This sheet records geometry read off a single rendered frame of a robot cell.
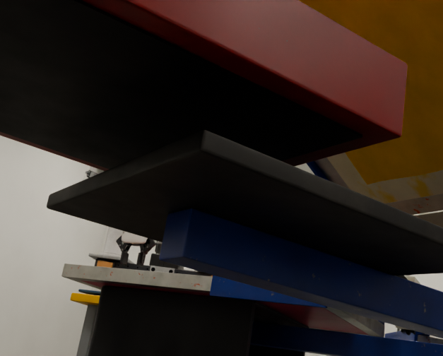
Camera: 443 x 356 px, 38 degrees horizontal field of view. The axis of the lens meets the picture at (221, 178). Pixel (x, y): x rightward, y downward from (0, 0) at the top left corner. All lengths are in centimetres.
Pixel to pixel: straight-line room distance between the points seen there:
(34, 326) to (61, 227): 98
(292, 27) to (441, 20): 42
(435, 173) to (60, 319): 576
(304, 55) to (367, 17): 44
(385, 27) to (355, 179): 36
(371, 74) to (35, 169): 570
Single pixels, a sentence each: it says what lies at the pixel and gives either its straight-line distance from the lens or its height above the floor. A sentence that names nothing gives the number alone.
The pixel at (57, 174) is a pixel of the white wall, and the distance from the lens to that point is 651.
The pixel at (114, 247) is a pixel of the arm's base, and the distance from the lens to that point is 257.
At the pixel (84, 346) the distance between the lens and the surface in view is 229.
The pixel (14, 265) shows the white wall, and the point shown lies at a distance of 615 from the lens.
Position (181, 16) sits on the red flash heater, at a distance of 56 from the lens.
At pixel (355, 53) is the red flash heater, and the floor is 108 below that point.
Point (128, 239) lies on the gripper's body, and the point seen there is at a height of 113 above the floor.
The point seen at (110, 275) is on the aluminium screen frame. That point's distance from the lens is 179.
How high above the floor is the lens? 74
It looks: 18 degrees up
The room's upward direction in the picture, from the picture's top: 10 degrees clockwise
